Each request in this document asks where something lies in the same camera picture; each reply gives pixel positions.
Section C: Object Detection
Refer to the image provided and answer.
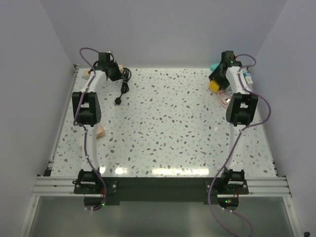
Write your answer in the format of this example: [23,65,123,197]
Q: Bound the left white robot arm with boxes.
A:
[71,47,125,197]

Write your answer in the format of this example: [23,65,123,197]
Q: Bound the beige power strip red sockets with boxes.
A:
[82,63,124,80]

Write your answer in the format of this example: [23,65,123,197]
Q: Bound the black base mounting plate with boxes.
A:
[73,176,249,206]

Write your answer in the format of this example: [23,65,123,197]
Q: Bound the pink coiled cable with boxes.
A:
[209,88,234,108]

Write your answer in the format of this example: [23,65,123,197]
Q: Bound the teal power strip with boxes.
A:
[210,63,219,72]

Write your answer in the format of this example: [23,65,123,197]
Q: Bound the beige cube plug adapter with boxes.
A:
[96,123,106,139]

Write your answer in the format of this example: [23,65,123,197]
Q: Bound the white cube plug adapter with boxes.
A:
[78,137,83,148]

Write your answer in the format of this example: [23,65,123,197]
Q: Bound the white charger block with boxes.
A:
[244,76,253,91]

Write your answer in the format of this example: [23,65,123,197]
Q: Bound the black power strip cable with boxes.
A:
[114,68,133,107]

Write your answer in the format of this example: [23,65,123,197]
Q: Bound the green small charger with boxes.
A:
[242,69,251,77]

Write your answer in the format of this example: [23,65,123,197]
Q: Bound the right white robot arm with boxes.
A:
[209,51,258,194]

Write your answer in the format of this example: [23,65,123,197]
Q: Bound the yellow cube socket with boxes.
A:
[209,80,221,93]

